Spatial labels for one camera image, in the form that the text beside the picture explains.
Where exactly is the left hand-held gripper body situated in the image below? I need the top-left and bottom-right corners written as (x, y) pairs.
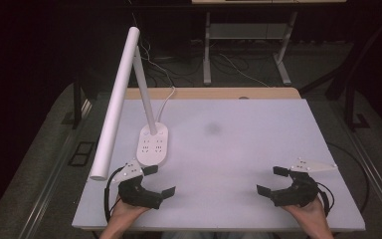
top-left (111, 158), bottom-right (164, 210)

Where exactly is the white cable on floor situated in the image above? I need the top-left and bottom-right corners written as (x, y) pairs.
top-left (218, 53), bottom-right (271, 89)

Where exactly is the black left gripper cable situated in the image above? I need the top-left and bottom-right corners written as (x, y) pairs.
top-left (103, 166), bottom-right (127, 223)

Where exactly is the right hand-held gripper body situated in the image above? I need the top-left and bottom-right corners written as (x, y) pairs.
top-left (271, 157), bottom-right (339, 208)

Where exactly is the black cable on floor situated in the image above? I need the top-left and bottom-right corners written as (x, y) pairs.
top-left (326, 141), bottom-right (371, 214)

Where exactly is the metal table frame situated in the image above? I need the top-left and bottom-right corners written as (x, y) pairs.
top-left (191, 0), bottom-right (347, 87)

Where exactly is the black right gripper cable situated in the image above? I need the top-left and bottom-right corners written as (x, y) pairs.
top-left (314, 180), bottom-right (336, 219)

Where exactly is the person's left hand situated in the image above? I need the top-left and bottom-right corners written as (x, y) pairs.
top-left (106, 194), bottom-right (151, 231)

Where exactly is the black floor socket frame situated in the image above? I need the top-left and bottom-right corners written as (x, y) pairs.
top-left (68, 140), bottom-right (96, 167)

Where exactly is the white lamp cable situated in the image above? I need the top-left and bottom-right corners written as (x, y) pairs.
top-left (155, 86), bottom-right (177, 124)

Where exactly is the black metal stand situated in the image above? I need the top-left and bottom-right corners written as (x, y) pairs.
top-left (61, 75), bottom-right (96, 130)
top-left (324, 19), bottom-right (372, 132)

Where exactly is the person's right hand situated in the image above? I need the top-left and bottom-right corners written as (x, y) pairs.
top-left (282, 195), bottom-right (330, 232)

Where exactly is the white table mat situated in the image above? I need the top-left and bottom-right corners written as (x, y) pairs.
top-left (72, 99), bottom-right (366, 232)

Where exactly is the white desk lamp with socket base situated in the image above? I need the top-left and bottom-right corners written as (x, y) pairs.
top-left (89, 26), bottom-right (169, 182)

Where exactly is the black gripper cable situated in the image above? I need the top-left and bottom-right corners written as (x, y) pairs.
top-left (314, 180), bottom-right (336, 219)
top-left (103, 166), bottom-right (127, 223)

